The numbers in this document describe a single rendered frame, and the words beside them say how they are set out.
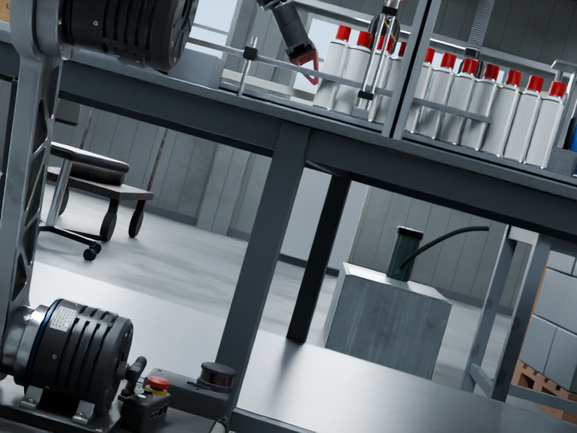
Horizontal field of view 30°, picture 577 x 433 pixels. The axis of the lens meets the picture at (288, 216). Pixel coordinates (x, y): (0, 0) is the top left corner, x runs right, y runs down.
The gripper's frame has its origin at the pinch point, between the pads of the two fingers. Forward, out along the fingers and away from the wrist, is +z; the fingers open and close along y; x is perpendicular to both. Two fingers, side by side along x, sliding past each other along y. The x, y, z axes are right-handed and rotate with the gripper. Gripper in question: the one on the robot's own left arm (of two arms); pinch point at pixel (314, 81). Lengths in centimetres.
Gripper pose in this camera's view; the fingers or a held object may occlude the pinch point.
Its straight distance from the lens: 260.1
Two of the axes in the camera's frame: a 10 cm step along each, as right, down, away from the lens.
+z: 4.0, 9.2, -0.2
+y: 1.3, -0.3, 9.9
